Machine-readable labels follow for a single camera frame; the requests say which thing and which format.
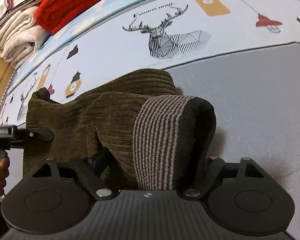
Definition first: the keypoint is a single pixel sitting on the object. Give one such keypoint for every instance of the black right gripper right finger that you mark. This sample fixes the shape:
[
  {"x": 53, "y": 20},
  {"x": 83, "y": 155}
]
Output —
[{"x": 242, "y": 197}]

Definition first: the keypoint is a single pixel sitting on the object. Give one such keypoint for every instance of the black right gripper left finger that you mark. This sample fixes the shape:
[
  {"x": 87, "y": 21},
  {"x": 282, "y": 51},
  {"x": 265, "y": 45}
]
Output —
[{"x": 54, "y": 197}]

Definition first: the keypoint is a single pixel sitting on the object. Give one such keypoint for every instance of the dark olive corduroy pants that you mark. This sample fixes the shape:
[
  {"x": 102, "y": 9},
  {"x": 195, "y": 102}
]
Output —
[{"x": 136, "y": 130}]

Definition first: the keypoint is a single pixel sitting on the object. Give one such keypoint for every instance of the printed white grey bed sheet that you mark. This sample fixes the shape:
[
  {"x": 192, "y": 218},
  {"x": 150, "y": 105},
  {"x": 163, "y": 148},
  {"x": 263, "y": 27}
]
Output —
[{"x": 241, "y": 55}]

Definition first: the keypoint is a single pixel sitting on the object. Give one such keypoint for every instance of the blue white patterned folded blanket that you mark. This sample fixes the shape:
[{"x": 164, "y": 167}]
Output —
[{"x": 94, "y": 15}]

